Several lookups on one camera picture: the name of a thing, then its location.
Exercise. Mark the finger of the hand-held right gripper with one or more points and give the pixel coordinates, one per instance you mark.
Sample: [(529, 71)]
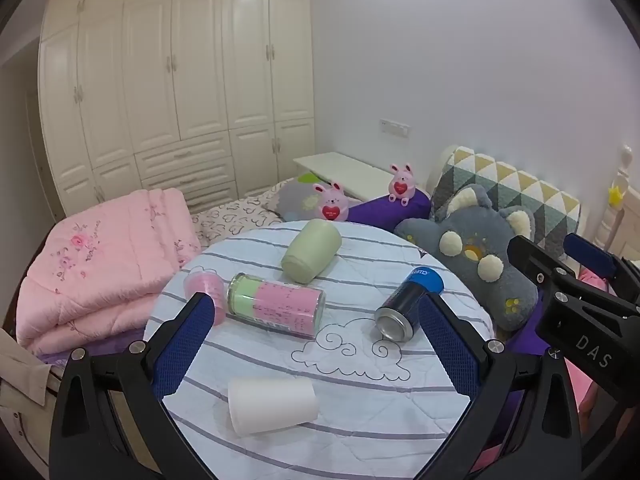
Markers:
[(537, 260), (590, 255)]

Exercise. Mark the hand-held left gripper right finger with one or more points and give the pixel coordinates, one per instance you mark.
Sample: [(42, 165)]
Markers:
[(450, 345)]

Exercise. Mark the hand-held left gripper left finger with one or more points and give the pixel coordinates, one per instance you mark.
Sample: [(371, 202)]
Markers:
[(182, 345)]

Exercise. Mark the white cup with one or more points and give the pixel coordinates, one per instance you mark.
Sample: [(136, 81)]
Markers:
[(272, 405)]

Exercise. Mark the pink translucent cup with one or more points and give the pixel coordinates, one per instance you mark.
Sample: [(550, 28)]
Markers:
[(205, 285)]

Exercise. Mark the green cup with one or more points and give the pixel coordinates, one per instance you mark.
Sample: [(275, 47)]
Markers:
[(310, 250)]

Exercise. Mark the cream white bed headboard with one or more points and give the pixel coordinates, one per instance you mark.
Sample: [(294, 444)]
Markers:
[(620, 230)]

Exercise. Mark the pink cloth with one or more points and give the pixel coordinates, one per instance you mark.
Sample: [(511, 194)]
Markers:
[(580, 385)]

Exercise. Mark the dark blue drink can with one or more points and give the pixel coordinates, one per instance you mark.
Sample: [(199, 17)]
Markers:
[(407, 300)]

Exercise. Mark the yellow star decoration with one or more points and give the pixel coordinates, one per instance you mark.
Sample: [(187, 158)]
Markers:
[(617, 195)]

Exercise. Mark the purple blanket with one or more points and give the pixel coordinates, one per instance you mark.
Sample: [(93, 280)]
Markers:
[(522, 335)]

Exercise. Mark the large grey plush animal pillow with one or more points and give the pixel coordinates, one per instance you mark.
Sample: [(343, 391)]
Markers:
[(465, 255)]

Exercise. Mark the triangle pattern cushion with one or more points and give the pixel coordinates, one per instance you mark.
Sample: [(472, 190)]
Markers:
[(520, 185)]

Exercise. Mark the clear jar with green-pink contents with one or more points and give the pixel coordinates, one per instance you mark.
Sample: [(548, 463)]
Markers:
[(280, 305)]

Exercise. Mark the pink floral folded quilt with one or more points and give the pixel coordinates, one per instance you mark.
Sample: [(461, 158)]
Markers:
[(100, 270)]

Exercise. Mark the striped quilted table cover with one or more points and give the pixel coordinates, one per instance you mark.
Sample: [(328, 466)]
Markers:
[(350, 410)]

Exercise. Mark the heart print bedsheet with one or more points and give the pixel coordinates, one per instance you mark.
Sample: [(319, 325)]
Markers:
[(235, 220)]

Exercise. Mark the purple pillow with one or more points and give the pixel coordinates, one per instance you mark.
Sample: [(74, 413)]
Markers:
[(380, 212)]

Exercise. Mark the pink bunny toy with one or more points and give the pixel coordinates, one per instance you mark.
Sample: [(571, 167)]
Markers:
[(401, 185), (331, 205)]

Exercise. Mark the beige garment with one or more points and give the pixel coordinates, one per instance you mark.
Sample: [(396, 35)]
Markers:
[(25, 390)]

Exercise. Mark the small grey plush cushion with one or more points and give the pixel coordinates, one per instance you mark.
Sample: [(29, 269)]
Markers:
[(295, 200)]

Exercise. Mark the white bedside table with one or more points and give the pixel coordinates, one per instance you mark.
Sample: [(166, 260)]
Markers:
[(345, 170)]

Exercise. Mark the cream white wardrobe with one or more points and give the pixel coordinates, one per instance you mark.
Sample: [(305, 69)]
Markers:
[(175, 85)]

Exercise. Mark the white wall switch panel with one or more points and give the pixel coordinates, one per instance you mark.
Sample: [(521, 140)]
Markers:
[(394, 127)]

